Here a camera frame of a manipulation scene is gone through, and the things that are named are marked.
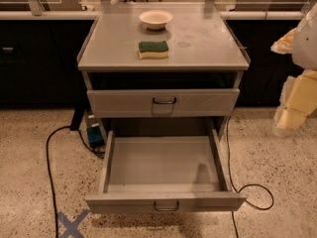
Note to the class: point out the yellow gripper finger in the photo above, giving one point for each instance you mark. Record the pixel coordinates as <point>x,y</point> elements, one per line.
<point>298,100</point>
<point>284,45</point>

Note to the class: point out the grey drawer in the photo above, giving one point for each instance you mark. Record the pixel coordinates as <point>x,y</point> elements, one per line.
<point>164,175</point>
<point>162,102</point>

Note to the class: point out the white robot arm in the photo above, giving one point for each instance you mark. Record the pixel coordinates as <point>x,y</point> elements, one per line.
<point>305,42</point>

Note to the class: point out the grey drawer cabinet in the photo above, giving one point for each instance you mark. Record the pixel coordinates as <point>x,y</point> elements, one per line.
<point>203,54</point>

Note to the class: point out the grey top drawer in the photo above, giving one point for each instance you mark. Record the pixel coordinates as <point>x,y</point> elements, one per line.
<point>162,102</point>

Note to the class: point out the white bowl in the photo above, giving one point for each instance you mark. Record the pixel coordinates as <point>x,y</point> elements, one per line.
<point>155,19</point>

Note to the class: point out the green yellow sponge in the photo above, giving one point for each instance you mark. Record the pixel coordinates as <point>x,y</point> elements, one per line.
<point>153,50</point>

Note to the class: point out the blue power box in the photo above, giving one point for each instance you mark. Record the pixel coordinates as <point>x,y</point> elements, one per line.
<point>93,132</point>

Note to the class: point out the blue tape cross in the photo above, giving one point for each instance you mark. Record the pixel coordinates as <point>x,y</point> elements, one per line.
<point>71,227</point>

